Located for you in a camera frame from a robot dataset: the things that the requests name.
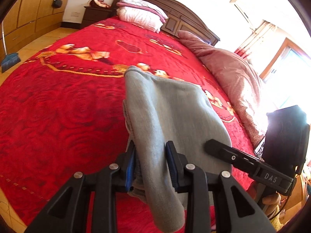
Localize light grey sweatpants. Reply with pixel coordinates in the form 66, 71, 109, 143
123, 66, 232, 232

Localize right hand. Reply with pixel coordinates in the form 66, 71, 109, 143
247, 181, 281, 219

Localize pink folded quilt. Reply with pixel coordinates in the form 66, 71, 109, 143
178, 30, 268, 148

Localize red rose bedspread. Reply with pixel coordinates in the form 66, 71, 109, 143
1, 17, 253, 232

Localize red white curtain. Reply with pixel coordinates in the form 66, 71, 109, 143
234, 21, 278, 61

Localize dark wooden headboard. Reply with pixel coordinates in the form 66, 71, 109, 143
112, 0, 220, 46

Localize blue broom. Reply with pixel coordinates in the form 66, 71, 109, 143
1, 22, 21, 73

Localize white pink pillow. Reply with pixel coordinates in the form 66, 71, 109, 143
116, 0, 168, 33

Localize dark wooden nightstand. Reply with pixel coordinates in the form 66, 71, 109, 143
80, 6, 115, 29

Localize wooden wardrobe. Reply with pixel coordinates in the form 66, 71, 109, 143
1, 0, 68, 59

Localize clothes on nightstand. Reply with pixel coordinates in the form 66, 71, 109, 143
88, 0, 111, 9

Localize wooden window frame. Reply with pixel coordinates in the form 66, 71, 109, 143
259, 37, 310, 81

